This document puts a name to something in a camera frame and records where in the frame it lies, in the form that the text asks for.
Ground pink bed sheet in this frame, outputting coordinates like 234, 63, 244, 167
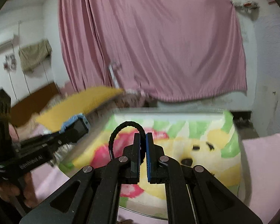
31, 133, 280, 223

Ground olive green hanging cloth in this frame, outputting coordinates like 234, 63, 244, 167
18, 39, 52, 73

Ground brown wooden headboard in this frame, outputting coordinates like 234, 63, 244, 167
10, 83, 60, 127

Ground wall hook rack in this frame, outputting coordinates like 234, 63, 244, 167
231, 1, 259, 13

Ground grey tray with cartoon liner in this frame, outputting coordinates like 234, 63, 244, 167
58, 108, 242, 219

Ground white air conditioner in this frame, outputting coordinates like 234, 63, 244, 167
0, 34, 16, 53

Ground wall socket with plugs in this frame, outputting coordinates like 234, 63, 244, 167
3, 54, 16, 72

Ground white window handle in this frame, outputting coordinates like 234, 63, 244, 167
108, 62, 121, 88

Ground person's left hand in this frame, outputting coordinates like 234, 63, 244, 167
0, 172, 38, 208

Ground blue scrunchie hair clip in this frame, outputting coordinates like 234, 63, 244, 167
59, 113, 90, 133

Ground black braided hair tie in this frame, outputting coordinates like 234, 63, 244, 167
108, 120, 147, 166

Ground pink curtain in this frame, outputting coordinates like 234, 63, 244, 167
58, 0, 247, 102

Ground yellow pillow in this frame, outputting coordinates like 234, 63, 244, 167
35, 86, 124, 132

